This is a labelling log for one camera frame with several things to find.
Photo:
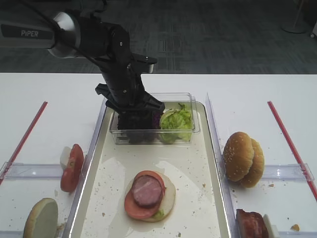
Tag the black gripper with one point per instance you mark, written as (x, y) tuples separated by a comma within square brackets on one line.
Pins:
[(124, 89)]

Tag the shredded purple cabbage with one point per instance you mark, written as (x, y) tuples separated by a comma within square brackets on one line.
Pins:
[(139, 126)]

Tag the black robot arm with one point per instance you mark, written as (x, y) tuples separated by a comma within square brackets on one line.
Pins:
[(107, 45)]

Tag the green lettuce leaves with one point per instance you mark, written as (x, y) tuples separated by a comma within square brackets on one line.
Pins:
[(178, 122)]

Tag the white block behind tomato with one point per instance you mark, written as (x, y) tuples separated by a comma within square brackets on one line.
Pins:
[(65, 157)]

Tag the standing tomato slice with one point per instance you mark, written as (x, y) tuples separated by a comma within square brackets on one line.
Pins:
[(71, 174)]

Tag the tomato slice on bun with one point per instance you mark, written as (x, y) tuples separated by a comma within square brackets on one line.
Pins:
[(130, 206)]

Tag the lettuce under tomato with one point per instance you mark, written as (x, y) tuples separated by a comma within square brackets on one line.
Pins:
[(159, 215)]

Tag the bacon meat stack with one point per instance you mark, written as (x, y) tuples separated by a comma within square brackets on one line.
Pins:
[(251, 224)]

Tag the clear plastic container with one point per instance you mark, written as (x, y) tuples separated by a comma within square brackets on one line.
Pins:
[(171, 101)]

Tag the left red strip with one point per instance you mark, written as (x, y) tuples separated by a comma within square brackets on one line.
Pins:
[(8, 164)]

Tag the red strip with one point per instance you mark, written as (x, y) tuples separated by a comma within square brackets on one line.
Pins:
[(8, 164), (292, 141)]

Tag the sesame bun front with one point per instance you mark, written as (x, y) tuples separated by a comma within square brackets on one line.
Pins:
[(238, 156)]

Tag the sesame bun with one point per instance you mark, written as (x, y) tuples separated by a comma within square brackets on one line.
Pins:
[(256, 170), (238, 156)]

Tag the white metal tray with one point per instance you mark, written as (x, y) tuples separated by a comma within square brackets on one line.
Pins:
[(198, 210)]

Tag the sesame bun rear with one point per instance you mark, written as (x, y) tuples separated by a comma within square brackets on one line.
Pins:
[(256, 170)]

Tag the upper left clear holder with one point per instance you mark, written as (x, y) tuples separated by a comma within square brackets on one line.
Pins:
[(31, 171)]

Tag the clear holder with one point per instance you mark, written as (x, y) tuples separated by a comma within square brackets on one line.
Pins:
[(31, 171), (297, 234), (291, 172)]

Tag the standing bun half left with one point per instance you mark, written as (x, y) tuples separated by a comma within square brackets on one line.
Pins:
[(42, 220)]

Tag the upper right clear holder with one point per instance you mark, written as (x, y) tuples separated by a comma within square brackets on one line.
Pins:
[(291, 172)]

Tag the white block behind bacon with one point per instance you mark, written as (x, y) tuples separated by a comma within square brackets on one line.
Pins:
[(272, 229)]

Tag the right red strip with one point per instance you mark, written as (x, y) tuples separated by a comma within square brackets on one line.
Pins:
[(292, 141)]

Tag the lower right clear holder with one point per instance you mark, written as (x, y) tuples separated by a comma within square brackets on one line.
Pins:
[(297, 234)]

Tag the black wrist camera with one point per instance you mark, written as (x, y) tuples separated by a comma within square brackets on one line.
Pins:
[(142, 64)]

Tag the left clear vertical rail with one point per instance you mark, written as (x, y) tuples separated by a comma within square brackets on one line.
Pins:
[(81, 173)]

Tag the clear vertical rail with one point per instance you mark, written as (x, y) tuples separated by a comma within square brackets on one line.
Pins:
[(229, 212), (81, 173)]

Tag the right clear vertical rail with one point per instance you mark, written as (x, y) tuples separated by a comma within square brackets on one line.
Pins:
[(229, 212)]

